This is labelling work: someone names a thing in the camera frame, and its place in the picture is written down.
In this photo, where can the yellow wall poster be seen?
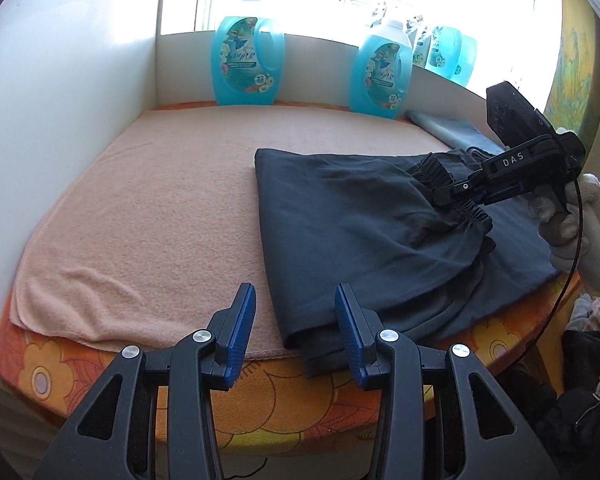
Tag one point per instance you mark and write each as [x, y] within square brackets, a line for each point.
[570, 70]

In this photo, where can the grey folded cloth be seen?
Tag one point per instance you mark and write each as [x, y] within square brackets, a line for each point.
[445, 127]

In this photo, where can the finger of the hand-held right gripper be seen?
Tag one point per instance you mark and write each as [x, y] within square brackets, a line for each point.
[465, 191]

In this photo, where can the peach fleece blanket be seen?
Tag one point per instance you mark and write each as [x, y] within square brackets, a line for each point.
[155, 200]

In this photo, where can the dark grey pants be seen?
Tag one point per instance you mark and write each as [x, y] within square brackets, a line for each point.
[355, 220]

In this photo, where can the dark cloth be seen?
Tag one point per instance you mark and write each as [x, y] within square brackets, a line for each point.
[590, 410]

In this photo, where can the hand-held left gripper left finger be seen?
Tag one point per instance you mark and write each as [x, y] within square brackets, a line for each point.
[242, 320]

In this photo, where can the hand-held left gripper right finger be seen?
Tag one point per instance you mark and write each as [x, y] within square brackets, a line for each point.
[350, 330]

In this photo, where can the orange floral mattress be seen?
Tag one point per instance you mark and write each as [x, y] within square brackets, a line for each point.
[55, 360]

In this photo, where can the person's right hand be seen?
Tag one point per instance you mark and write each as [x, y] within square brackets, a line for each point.
[590, 240]

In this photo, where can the light cloth pile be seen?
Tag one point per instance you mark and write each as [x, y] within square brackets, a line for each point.
[595, 310]

